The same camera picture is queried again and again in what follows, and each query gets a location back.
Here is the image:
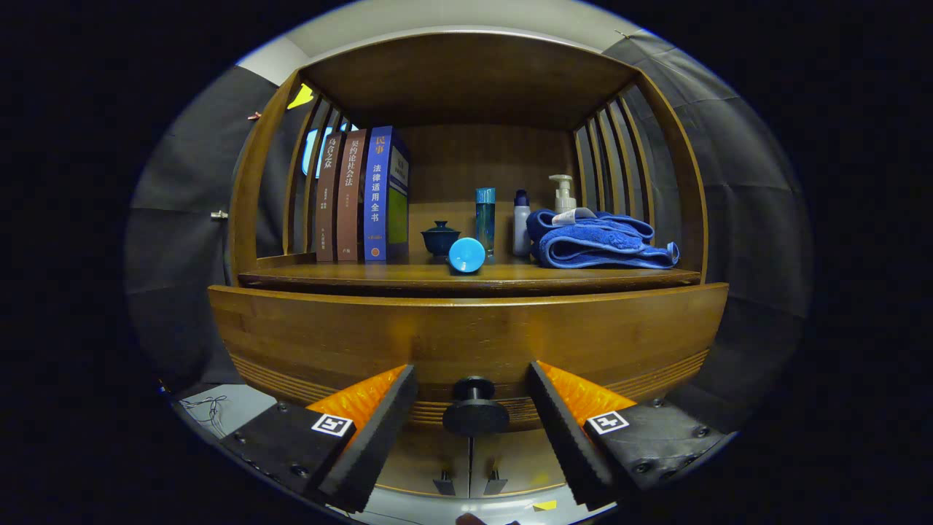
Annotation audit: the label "white bottle with blue cap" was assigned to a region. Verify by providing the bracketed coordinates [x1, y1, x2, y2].
[512, 190, 532, 257]

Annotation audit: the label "folded blue towel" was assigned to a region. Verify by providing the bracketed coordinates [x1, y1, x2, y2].
[526, 208, 681, 270]

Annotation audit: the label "clear blue tall bottle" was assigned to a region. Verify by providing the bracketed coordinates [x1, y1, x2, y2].
[475, 187, 496, 257]

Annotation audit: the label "blue book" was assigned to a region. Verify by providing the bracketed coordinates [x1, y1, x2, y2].
[363, 125, 410, 262]

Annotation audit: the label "white pump bottle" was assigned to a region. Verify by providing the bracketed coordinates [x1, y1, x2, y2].
[549, 174, 577, 214]

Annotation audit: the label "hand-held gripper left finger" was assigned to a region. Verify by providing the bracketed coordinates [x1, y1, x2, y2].
[219, 364, 418, 513]

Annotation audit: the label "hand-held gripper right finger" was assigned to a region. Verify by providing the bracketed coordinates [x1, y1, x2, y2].
[528, 361, 730, 511]

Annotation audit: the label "wooden cabinet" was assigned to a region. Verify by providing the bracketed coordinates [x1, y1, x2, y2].
[227, 31, 709, 500]

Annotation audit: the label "blue cosmetic tube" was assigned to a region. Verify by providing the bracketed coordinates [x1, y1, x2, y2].
[448, 237, 487, 274]

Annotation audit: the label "thin floor cables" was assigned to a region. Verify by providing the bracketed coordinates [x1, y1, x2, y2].
[181, 395, 228, 431]

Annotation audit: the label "reddish brown book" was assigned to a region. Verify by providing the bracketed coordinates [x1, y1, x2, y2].
[337, 129, 367, 262]

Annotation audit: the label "blue lidded teacup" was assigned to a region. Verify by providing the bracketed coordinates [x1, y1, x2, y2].
[421, 221, 461, 257]

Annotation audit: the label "wooden countertop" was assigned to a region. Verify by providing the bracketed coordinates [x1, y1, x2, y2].
[238, 252, 702, 296]

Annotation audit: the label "dark brown book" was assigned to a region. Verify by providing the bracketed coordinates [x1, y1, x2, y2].
[316, 131, 343, 263]

